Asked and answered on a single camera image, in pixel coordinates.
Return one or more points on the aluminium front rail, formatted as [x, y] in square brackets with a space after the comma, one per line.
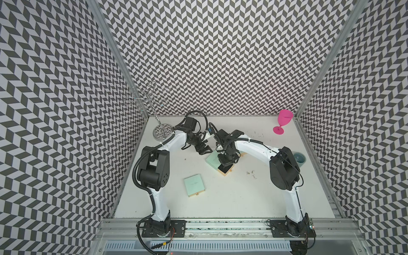
[232, 236]

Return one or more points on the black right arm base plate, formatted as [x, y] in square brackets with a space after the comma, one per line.
[285, 229]

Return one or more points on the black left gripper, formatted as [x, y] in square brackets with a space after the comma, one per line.
[203, 150]

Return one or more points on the aluminium corner post right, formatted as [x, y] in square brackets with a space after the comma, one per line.
[331, 56]

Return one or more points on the small earrings pile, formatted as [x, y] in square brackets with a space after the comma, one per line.
[251, 174]

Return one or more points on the teal round cup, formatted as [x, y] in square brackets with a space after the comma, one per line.
[300, 158]

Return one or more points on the pink plastic wine glass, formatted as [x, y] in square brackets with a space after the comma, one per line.
[284, 118]

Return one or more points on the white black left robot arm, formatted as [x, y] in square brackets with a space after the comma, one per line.
[152, 170]

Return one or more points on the aluminium corner post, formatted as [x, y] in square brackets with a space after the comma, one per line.
[331, 56]
[103, 26]

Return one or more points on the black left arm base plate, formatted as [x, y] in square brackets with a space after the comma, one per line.
[172, 228]

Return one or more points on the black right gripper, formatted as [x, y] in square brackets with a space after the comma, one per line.
[224, 161]

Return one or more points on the mint green drawer jewelry box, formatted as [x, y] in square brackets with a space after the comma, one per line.
[213, 161]

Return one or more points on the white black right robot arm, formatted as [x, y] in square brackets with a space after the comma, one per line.
[283, 168]

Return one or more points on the aluminium corner post left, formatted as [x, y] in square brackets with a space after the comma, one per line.
[103, 26]

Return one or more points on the chrome jewelry tree stand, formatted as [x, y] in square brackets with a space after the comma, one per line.
[150, 100]

